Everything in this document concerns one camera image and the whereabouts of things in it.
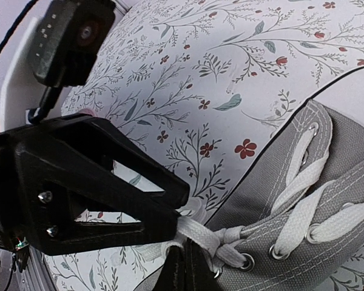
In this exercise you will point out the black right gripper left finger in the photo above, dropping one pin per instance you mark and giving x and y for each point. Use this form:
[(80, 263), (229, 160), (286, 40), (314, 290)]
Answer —
[(172, 276)]

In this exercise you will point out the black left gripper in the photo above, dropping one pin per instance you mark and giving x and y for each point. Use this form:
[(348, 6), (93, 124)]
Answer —
[(83, 186)]

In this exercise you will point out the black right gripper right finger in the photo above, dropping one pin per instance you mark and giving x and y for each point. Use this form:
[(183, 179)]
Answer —
[(198, 274)]

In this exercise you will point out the grey sneaker with red sole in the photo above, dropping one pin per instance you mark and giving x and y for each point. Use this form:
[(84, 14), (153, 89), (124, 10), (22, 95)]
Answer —
[(298, 213)]

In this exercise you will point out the floral patterned table mat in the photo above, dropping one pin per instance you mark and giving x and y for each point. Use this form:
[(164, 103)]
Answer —
[(203, 87)]

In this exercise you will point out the aluminium front rail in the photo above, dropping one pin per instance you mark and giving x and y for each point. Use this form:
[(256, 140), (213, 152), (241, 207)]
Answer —
[(35, 276)]

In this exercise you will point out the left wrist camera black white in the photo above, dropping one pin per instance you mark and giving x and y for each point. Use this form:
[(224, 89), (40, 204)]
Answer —
[(58, 50)]

